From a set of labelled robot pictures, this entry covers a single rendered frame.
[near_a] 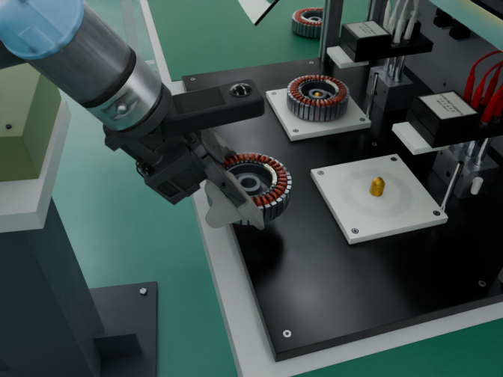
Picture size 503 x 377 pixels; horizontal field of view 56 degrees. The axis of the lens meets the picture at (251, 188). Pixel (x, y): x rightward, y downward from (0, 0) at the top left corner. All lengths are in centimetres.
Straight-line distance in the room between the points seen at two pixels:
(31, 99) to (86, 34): 44
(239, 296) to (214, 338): 84
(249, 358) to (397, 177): 36
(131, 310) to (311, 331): 101
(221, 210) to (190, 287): 101
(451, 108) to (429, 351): 31
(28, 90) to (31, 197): 19
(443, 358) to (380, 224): 19
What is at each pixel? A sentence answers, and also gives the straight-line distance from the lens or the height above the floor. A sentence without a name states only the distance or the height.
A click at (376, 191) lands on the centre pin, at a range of 71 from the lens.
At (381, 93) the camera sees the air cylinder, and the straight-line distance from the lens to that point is 92.
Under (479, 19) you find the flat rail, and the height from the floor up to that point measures 103.
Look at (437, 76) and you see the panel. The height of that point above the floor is 80.
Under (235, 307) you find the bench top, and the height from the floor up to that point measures 75.
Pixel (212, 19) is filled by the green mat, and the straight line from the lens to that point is 131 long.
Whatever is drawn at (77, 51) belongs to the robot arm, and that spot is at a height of 108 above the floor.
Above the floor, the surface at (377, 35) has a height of 92.
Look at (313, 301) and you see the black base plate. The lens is 60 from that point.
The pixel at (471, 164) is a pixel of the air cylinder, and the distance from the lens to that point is 76.
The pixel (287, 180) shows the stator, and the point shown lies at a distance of 61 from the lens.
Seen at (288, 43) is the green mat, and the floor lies 75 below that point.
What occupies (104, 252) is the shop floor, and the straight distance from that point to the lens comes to 171.
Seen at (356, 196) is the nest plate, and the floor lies 78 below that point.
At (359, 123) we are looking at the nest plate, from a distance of 86.
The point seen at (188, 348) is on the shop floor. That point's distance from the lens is 145.
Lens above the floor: 126
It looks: 43 degrees down
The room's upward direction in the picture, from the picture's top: straight up
